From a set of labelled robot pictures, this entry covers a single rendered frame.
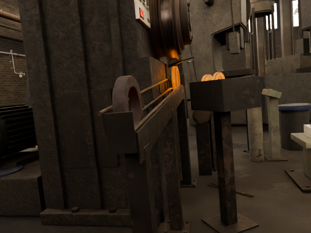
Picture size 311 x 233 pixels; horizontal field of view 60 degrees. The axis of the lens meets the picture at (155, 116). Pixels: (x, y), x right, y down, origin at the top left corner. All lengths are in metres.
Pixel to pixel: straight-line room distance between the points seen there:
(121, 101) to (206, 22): 3.98
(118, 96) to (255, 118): 1.87
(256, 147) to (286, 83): 1.62
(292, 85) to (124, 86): 3.41
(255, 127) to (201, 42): 2.42
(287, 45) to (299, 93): 6.77
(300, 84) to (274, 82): 0.34
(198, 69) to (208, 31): 0.62
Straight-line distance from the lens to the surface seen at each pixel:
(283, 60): 5.94
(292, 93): 3.97
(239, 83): 1.21
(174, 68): 1.78
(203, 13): 4.64
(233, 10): 4.54
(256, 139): 2.48
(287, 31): 10.77
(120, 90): 0.70
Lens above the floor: 0.70
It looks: 6 degrees down
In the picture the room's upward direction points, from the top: 5 degrees counter-clockwise
